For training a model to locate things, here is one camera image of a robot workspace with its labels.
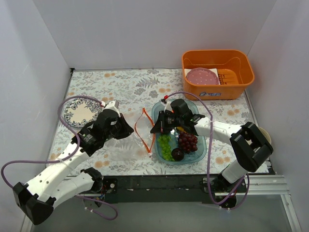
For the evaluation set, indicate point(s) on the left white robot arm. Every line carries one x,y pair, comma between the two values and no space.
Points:
38,197

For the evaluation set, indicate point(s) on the blue floral plate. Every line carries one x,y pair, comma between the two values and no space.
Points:
81,111

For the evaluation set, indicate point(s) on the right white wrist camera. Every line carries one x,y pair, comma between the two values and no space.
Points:
166,103

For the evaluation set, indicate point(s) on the floral tablecloth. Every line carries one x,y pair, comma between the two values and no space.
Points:
142,89

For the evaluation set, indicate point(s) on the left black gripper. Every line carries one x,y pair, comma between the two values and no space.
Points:
123,128

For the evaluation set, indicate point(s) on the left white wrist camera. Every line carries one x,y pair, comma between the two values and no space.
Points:
113,105

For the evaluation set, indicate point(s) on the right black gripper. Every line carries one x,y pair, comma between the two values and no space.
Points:
161,123

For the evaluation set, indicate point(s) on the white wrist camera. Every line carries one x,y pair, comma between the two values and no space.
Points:
166,103
113,105

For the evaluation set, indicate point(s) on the pink dotted plate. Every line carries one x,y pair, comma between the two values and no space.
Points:
205,81

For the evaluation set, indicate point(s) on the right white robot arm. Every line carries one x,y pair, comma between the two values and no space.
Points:
250,146

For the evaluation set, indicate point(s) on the blue transparent plastic tray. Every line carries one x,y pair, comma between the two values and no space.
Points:
173,144

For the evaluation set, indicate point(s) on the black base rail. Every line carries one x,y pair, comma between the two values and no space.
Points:
158,189

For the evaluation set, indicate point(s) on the green grape bunch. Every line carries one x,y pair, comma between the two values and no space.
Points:
165,147

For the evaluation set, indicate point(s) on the red grape bunch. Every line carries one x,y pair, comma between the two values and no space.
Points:
187,142

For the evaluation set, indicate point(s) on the clear zip top bag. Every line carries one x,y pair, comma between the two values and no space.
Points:
143,130

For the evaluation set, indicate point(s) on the orange plastic basin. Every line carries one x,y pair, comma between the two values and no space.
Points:
233,67

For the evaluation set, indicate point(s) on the dark purple plum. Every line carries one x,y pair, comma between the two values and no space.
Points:
177,154

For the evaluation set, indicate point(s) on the beige ceramic bowl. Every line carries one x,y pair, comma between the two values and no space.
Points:
266,134

